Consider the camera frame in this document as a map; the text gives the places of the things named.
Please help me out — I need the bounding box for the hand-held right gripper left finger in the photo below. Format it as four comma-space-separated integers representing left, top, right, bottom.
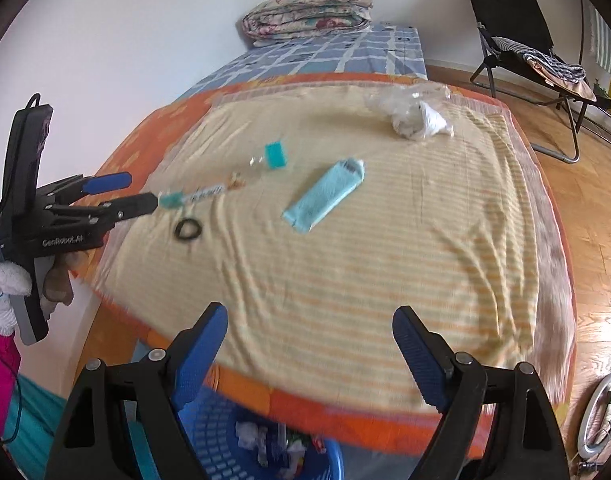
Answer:
59, 302, 229, 480

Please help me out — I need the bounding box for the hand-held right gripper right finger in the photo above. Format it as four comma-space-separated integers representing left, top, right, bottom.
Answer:
392, 305, 571, 480

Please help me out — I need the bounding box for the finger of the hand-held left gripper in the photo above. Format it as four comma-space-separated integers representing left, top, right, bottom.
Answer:
38, 172, 133, 201
45, 192, 160, 222

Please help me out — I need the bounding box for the colourful printed tube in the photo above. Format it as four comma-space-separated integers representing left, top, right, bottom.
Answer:
158, 185, 226, 209

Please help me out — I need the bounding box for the blue plastic basket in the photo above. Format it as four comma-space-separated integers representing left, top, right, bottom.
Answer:
135, 360, 345, 480

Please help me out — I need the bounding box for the person's left hand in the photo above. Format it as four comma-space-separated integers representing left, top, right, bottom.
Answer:
40, 254, 74, 307

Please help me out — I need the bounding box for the crumpled white tissue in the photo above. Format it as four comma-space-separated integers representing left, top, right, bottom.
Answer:
235, 421, 270, 453

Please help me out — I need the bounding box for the yellow striped towel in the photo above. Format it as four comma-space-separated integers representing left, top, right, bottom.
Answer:
92, 85, 546, 416

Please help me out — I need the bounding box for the clear bottle with teal label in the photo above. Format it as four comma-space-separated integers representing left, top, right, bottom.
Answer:
230, 141, 288, 188

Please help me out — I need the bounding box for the teal cloth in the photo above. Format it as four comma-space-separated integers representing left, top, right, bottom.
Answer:
2, 377, 68, 480

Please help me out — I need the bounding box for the light blue packet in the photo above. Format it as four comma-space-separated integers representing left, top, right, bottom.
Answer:
282, 157, 366, 234

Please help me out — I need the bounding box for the clear plastic bag with tissue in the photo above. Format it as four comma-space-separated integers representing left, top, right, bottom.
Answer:
364, 84, 456, 141

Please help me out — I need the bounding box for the bed with blue plaid sheet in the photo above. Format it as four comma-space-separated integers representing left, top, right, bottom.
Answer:
178, 22, 429, 103

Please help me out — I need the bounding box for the folded floral quilt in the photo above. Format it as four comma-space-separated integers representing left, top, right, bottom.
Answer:
242, 0, 375, 48

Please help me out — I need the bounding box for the pink cloth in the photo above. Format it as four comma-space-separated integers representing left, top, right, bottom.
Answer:
528, 57, 599, 103

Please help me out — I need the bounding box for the dark striped cloth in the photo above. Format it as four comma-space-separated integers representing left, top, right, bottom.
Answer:
495, 37, 586, 83

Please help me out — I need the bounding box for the black folding chair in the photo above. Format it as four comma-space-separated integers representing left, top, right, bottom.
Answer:
463, 0, 611, 163

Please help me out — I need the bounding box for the green striped hanging towel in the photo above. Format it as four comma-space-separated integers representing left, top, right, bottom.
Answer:
588, 7, 611, 83

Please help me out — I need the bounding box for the black metal clothes rack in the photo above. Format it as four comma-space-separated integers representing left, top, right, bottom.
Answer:
578, 0, 611, 151

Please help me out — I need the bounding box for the black hair tie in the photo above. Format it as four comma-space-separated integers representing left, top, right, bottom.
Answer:
174, 217, 203, 241

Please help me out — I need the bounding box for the white ring light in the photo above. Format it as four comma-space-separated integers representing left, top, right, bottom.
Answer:
577, 365, 611, 463

